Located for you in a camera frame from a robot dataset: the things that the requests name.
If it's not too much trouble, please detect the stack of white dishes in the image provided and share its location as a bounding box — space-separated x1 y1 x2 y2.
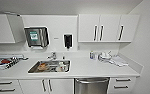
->
98 51 114 63

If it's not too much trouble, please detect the dish rack with dishes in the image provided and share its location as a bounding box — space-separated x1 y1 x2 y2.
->
0 53 29 70

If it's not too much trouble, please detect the blue dish soap bottle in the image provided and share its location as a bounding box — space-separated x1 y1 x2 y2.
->
89 50 95 60

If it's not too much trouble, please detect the orange bowl in sink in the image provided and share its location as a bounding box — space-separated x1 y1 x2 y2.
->
37 62 49 72

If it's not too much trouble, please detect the white dish cloth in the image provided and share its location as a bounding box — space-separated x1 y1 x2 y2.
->
109 55 130 68

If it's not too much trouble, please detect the stainless steel dishwasher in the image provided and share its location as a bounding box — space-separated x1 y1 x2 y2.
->
74 77 111 94

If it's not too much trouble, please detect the steel kitchen sink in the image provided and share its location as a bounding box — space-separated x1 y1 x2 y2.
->
27 59 72 75

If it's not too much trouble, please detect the white cup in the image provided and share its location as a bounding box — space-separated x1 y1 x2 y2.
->
57 61 68 72

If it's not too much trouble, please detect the steel paper towel dispenser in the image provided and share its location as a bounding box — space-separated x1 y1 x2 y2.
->
23 26 50 50

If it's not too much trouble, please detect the black wall soap dispenser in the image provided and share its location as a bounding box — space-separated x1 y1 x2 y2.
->
63 33 73 50

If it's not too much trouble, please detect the chrome sink faucet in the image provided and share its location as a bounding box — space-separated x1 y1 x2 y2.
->
45 51 58 61

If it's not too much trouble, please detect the white drawer unit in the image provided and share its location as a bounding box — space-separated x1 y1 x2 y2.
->
0 79 24 94
108 76 137 94

